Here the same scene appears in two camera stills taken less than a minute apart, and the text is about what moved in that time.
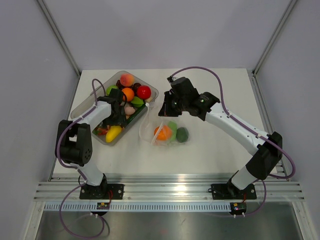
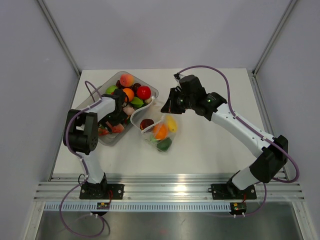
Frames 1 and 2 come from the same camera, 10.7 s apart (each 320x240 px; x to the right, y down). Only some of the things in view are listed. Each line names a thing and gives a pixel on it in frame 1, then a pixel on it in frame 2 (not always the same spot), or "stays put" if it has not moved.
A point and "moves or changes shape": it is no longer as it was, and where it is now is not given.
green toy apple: [109, 88] stays put
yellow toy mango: [112, 132] to [172, 124]
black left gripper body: [117, 119] stays put
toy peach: [127, 80] stays put
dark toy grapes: [134, 86] stays put
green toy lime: [137, 102] stays put
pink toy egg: [129, 110] stays put
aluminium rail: [66, 188] stays put
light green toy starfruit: [173, 126] to [153, 139]
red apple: [144, 92] stays put
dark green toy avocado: [182, 134] to [164, 145]
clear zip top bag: [158, 130] moves or changes shape
